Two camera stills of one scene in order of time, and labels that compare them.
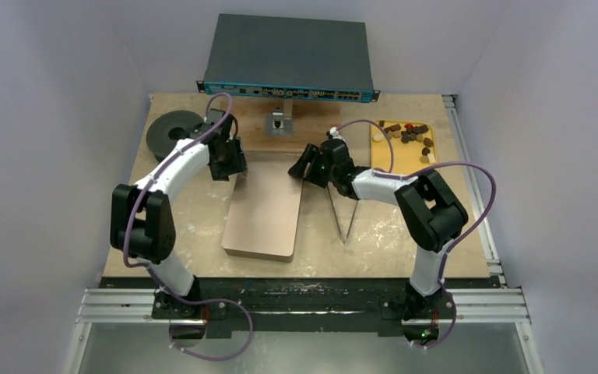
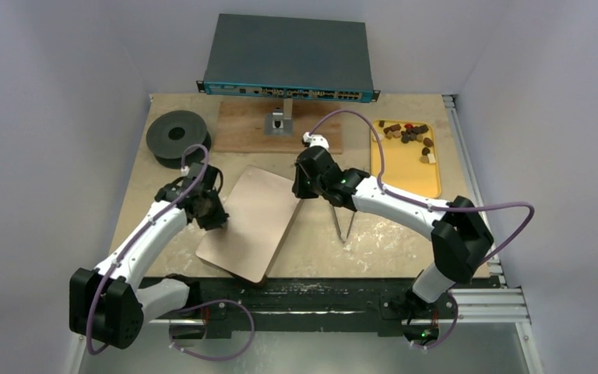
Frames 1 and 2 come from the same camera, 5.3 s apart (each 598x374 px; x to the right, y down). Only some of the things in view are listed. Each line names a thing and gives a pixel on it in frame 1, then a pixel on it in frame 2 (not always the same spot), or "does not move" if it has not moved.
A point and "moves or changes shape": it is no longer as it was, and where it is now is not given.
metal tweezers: (337, 218) does not move
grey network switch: (289, 58) does not move
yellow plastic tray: (414, 146) does not move
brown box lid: (263, 214) moves or changes shape
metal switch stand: (280, 121) does not move
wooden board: (311, 121) does not move
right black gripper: (310, 164) → (303, 182)
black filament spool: (166, 128) does not move
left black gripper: (236, 167) → (218, 219)
